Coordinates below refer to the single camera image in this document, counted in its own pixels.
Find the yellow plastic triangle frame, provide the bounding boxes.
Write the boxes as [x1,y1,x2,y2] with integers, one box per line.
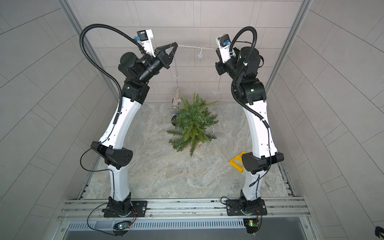
[229,151,246,173]

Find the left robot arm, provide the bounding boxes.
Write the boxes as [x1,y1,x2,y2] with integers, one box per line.
[91,43,178,217]

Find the right black corrugated cable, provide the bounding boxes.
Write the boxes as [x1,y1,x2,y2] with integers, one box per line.
[229,26,270,129]

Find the left green circuit board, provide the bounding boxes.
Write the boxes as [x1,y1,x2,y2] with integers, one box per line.
[113,221,132,231]

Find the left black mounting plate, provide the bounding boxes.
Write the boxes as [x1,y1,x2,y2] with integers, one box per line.
[102,201,148,218]

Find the right green circuit board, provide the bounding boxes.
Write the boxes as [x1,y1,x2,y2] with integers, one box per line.
[243,218,260,234]

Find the left black corrugated cable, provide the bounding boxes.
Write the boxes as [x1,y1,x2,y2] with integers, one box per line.
[79,23,148,121]

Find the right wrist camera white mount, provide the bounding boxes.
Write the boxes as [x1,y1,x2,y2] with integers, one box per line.
[216,34,233,64]

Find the clear string lights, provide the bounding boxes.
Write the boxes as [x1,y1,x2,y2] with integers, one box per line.
[172,45,224,115]

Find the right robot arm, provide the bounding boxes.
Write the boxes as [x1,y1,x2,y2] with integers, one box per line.
[216,46,284,215]

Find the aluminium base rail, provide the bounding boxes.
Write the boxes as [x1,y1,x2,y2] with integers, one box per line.
[50,197,318,240]

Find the small green christmas tree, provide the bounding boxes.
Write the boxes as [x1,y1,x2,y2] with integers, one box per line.
[167,94,219,157]

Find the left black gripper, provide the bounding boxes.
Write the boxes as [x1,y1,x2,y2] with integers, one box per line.
[134,44,173,87]

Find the black corrugated cable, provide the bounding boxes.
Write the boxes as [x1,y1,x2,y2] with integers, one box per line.
[229,26,270,129]
[79,23,148,121]

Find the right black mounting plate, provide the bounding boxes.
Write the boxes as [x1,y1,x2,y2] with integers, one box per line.
[225,198,268,216]

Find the green circuit board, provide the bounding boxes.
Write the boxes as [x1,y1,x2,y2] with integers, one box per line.
[243,218,260,234]
[113,221,132,231]

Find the black mounting plate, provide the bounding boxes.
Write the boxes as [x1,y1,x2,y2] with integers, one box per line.
[102,201,148,218]
[225,198,268,216]

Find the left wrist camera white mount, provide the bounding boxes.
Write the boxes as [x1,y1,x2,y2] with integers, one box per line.
[135,29,155,57]

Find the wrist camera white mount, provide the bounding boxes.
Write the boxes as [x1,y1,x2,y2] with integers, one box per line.
[216,34,233,64]
[135,29,155,57]

